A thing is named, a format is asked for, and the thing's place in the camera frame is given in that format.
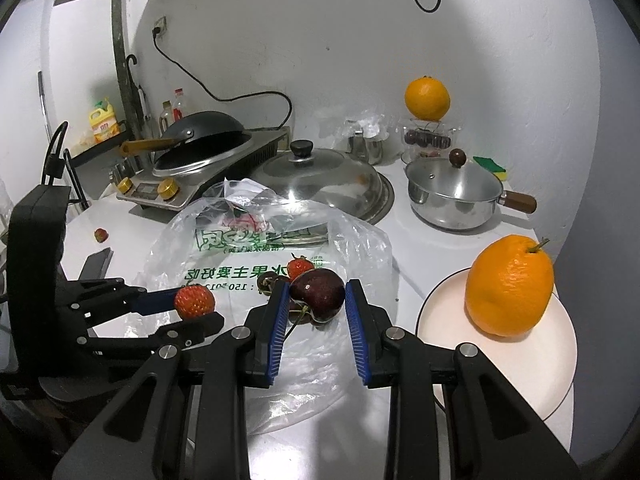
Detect large orange with stem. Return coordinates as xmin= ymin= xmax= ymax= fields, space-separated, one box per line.
xmin=464 ymin=234 xmax=554 ymax=338

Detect dark cherry cluster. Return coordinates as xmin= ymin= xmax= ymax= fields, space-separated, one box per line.
xmin=256 ymin=271 xmax=291 ymax=296

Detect black smartphone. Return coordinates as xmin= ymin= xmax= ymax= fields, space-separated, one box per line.
xmin=79 ymin=247 xmax=113 ymax=281

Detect stray strawberry on table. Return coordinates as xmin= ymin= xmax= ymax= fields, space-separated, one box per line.
xmin=94 ymin=228 xmax=108 ymax=243

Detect clear plastic bag green print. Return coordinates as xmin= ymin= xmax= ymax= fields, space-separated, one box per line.
xmin=136 ymin=180 xmax=397 ymax=434

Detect steel induction cooker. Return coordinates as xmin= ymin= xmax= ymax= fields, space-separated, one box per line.
xmin=116 ymin=126 xmax=291 ymax=212

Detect large steel wok lid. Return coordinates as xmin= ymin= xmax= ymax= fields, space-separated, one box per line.
xmin=250 ymin=140 xmax=395 ymax=224

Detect small steel saucepan with lid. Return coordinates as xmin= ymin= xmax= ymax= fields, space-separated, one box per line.
xmin=405 ymin=148 xmax=537 ymax=232

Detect steel condiment cups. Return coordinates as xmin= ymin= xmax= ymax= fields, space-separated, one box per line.
xmin=348 ymin=129 xmax=384 ymax=166

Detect white plate with dark rim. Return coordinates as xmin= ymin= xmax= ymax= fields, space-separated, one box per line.
xmin=416 ymin=269 xmax=577 ymax=419

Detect yellow detergent bottle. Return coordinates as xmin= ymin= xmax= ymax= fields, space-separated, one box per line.
xmin=89 ymin=99 xmax=120 ymax=143

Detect oil bottle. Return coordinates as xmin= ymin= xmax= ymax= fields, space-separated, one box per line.
xmin=158 ymin=101 xmax=174 ymax=133

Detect black umbrella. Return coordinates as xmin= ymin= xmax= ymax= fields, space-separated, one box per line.
xmin=125 ymin=53 xmax=149 ymax=140

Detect clear glass container with cherries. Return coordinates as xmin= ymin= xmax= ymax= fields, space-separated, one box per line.
xmin=398 ymin=117 xmax=461 ymax=164

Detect green yellow sponge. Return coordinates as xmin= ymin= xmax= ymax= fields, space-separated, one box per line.
xmin=473 ymin=156 xmax=508 ymax=182

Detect crumpled clear plastic bag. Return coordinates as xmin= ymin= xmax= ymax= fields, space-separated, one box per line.
xmin=314 ymin=106 xmax=398 ymax=151

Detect orange on glass container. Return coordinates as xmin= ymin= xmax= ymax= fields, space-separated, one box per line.
xmin=405 ymin=77 xmax=451 ymax=122

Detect grey refrigerator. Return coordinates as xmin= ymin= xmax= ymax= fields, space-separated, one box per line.
xmin=556 ymin=0 xmax=639 ymax=464

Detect black wire rack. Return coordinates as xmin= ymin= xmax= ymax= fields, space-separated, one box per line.
xmin=40 ymin=122 xmax=134 ymax=211

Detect black wok with yellow handle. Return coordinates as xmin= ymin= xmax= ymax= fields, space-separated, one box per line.
xmin=119 ymin=110 xmax=252 ymax=176

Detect black power cable of cooker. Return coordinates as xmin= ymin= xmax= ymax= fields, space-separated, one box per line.
xmin=150 ymin=24 xmax=294 ymax=131

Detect white wall socket left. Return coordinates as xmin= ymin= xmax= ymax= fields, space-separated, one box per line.
xmin=152 ymin=16 xmax=167 ymax=37

